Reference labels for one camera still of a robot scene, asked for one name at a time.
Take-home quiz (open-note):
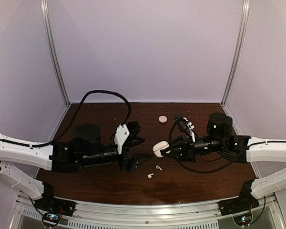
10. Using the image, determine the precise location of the aluminium corner post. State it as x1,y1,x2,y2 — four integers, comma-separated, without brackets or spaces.
40,0,71,107
221,0,250,108

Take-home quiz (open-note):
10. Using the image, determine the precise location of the aluminium left corner post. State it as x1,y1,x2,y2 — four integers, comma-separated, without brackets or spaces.
40,0,71,107

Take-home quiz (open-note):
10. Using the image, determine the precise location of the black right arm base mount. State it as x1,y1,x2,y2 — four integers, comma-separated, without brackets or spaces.
218,197,259,216

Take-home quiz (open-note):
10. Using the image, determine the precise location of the aluminium front rail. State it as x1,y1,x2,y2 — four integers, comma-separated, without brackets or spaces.
7,192,286,229

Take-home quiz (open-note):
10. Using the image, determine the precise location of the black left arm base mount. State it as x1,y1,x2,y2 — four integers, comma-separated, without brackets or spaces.
34,197,76,217

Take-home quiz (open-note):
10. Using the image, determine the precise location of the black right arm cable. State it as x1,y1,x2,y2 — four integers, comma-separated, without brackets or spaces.
167,121,239,174

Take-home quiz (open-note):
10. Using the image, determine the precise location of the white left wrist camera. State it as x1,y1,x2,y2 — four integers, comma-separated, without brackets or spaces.
114,124,130,155

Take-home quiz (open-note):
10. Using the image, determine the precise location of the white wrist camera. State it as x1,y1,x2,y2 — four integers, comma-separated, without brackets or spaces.
114,124,130,155
174,115,196,143

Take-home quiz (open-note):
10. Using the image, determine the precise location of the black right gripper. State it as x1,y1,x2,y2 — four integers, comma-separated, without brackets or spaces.
161,133,226,164

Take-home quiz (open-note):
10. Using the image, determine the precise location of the white earbud case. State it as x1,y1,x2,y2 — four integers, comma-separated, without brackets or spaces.
153,141,171,158

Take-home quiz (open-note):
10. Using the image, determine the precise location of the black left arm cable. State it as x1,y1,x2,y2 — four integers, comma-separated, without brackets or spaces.
0,90,132,148

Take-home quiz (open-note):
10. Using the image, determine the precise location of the pink earbud case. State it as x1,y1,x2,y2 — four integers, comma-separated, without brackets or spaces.
158,115,168,124

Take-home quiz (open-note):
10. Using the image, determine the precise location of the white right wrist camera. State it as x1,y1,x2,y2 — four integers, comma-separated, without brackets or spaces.
174,115,196,143

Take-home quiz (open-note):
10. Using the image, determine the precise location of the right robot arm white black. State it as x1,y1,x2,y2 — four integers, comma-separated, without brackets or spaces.
153,113,286,211

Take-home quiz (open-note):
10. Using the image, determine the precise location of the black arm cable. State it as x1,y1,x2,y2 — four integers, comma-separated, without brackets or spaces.
167,121,239,174
0,90,132,148

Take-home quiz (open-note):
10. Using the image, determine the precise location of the base circuit board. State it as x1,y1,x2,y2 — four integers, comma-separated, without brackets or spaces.
41,212,61,227
233,213,253,227

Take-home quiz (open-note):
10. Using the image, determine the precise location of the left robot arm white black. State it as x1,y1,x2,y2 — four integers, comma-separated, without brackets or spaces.
0,124,153,212

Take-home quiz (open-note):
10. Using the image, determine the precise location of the left base circuit board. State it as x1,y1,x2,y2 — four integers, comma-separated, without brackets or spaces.
41,212,61,227

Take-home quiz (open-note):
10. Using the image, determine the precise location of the right base circuit board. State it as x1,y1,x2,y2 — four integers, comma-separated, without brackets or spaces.
233,213,253,227

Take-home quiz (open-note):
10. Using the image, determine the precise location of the aluminium right corner post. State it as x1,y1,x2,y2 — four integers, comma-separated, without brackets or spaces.
221,0,250,108

